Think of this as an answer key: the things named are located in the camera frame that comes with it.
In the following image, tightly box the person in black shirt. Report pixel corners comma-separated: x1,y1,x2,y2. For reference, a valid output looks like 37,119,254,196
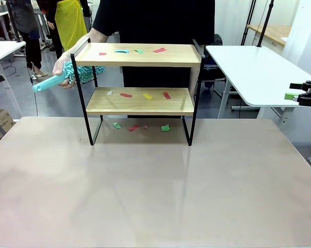
92,0,215,119

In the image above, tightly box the white lab table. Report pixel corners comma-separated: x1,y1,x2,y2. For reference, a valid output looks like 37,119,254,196
0,40,26,118

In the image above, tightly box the cardboard box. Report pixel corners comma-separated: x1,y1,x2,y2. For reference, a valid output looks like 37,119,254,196
0,108,16,149

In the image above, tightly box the white rounded side table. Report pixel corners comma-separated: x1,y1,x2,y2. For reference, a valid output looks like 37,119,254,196
205,45,311,119

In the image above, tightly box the thin black cable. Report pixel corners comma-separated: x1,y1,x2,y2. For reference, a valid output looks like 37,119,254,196
27,61,39,116

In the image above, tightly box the black stand pole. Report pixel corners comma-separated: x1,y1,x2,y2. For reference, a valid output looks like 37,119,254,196
257,0,275,48
7,0,21,43
242,0,257,46

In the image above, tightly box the black office chair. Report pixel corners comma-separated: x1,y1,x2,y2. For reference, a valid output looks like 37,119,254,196
200,33,227,90

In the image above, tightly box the person in grey clothes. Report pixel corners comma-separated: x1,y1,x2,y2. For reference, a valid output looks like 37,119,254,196
7,0,49,78

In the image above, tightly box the wooden top workbench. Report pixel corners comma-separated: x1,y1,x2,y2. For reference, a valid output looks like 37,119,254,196
245,24,293,46

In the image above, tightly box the person's right hand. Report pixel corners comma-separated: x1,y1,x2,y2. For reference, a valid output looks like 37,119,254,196
52,50,76,90

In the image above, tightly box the teal chenille duster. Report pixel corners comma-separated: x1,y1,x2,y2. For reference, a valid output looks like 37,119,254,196
32,60,106,93

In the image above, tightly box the two-tier wooden shelf black frame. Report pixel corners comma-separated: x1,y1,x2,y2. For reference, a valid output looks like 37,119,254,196
70,37,206,147

